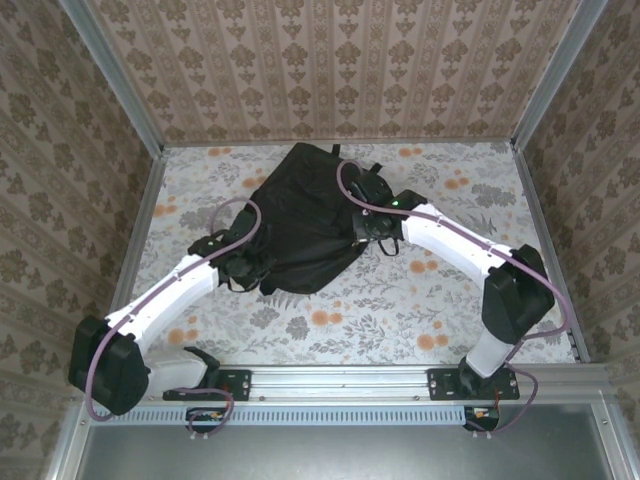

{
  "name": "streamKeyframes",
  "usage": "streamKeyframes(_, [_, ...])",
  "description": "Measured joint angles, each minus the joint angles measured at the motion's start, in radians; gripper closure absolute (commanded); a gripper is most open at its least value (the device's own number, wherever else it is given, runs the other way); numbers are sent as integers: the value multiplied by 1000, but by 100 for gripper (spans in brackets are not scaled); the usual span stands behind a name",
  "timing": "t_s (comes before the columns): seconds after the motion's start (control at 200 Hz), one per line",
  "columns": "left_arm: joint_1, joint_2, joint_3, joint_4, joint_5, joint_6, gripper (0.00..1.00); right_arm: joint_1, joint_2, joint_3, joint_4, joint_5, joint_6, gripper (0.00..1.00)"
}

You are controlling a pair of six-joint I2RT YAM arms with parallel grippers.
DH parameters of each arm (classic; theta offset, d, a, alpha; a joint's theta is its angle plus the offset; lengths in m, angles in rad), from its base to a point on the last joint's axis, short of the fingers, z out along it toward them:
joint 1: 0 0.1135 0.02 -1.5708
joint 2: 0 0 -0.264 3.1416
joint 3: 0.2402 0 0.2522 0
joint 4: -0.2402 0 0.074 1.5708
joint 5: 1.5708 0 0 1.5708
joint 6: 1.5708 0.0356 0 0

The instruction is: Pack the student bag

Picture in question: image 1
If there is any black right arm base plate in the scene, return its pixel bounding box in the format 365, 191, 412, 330
427, 367, 521, 401

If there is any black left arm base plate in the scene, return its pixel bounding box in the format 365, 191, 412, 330
163, 368, 252, 403

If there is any aluminium table side rail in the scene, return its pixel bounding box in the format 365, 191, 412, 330
94, 149, 169, 366
512, 144, 592, 365

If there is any long aluminium mounting rail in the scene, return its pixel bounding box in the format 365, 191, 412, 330
73, 363, 615, 401

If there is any aluminium frame post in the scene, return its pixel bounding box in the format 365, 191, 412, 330
58, 0, 166, 157
509, 0, 610, 151

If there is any floral patterned table cover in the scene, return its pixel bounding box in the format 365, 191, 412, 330
113, 141, 579, 366

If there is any thin aluminium table edge rail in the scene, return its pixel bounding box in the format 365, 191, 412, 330
160, 137, 516, 150

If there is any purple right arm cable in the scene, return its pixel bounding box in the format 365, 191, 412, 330
335, 159, 574, 436

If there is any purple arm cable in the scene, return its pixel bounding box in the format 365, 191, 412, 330
335, 159, 574, 436
84, 197, 264, 441

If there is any grey slotted cable duct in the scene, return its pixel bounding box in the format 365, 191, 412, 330
91, 405, 471, 427

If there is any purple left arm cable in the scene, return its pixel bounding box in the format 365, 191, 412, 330
84, 197, 264, 441

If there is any black backpack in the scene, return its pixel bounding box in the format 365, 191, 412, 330
242, 142, 401, 297

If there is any grey metal sheet panel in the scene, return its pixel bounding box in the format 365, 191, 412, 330
47, 402, 634, 480

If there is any black connector board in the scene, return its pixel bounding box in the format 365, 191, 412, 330
185, 405, 232, 435
463, 404, 502, 434

